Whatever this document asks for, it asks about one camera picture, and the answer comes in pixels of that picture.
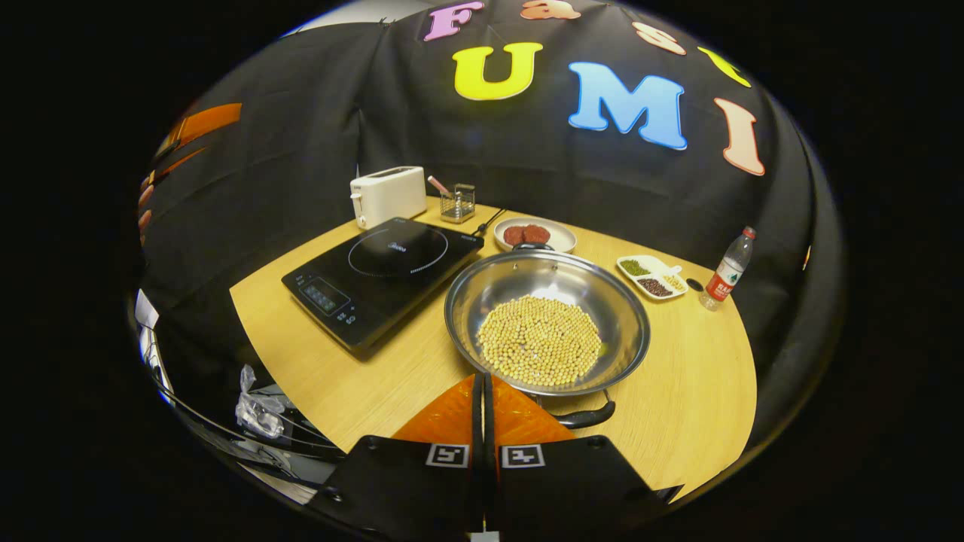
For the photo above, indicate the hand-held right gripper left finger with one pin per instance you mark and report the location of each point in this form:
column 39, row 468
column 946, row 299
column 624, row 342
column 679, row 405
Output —
column 422, row 489

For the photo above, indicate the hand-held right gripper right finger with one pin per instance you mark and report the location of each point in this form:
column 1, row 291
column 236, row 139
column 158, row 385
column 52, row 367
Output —
column 565, row 489

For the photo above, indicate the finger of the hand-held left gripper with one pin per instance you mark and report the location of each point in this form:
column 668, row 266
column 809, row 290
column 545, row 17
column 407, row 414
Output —
column 177, row 163
column 211, row 120

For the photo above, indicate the black induction cooktop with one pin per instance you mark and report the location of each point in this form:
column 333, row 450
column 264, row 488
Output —
column 376, row 278

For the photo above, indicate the pile of soybeans in pot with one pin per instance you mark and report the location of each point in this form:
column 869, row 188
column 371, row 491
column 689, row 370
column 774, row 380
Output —
column 538, row 342

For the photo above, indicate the black backdrop cloth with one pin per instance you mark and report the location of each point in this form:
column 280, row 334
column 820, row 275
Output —
column 301, row 150

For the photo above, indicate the clear plastic bag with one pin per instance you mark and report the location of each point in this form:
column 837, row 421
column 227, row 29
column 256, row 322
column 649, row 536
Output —
column 260, row 406

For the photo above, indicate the white toaster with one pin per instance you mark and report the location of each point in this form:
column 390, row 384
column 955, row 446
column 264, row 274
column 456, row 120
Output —
column 388, row 194

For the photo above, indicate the pile of red beans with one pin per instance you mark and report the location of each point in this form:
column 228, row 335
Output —
column 655, row 287

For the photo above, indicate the pile of green mung beans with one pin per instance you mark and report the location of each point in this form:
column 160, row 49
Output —
column 634, row 267

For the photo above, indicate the small pile of pale beans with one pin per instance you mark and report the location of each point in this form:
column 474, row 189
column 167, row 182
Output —
column 674, row 283

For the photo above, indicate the pink utensil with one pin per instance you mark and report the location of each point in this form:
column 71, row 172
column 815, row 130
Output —
column 438, row 185

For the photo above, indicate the white divided dish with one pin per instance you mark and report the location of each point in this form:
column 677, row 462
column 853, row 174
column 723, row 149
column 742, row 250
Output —
column 652, row 265

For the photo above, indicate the small black cap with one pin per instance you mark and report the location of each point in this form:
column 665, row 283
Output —
column 694, row 284

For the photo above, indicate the white round plate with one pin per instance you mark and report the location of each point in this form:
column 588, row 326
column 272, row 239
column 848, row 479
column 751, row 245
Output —
column 561, row 239

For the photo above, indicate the brown meat patty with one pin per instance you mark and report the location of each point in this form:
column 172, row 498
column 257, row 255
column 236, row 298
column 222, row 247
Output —
column 537, row 233
column 514, row 235

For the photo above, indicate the clear water bottle red label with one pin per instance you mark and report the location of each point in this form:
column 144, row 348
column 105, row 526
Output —
column 727, row 275

